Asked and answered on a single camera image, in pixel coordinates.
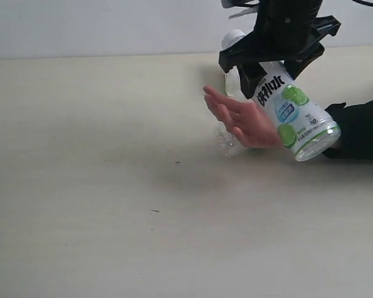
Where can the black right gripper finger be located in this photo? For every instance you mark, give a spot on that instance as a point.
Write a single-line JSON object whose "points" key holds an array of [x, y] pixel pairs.
{"points": [[295, 64], [250, 75]]}

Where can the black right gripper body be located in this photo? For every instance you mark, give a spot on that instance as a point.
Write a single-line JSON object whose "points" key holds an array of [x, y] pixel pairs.
{"points": [[281, 27]]}

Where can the green lime label bottle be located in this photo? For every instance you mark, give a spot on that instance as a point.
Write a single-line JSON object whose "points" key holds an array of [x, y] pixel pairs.
{"points": [[304, 128]]}

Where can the clear bottle barcode label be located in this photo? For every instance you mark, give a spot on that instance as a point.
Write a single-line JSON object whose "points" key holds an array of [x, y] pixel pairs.
{"points": [[228, 144]]}

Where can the black sleeved forearm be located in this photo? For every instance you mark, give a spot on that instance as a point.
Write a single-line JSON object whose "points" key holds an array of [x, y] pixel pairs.
{"points": [[356, 124]]}

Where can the bare open human hand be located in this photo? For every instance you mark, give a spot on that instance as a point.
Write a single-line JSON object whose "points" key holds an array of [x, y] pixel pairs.
{"points": [[244, 120]]}

